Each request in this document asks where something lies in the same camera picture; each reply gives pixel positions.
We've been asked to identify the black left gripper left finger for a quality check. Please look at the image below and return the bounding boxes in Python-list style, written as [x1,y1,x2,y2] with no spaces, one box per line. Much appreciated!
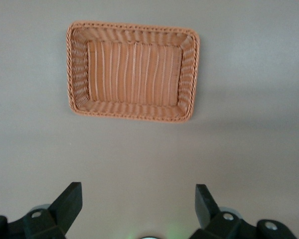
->
[0,182,83,239]

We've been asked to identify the brown wicker basket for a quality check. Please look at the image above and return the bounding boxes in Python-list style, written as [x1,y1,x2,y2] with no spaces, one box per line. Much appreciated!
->
[65,20,200,124]

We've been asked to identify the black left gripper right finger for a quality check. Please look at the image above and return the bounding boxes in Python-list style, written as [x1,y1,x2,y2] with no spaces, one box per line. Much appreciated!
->
[195,184,296,239]

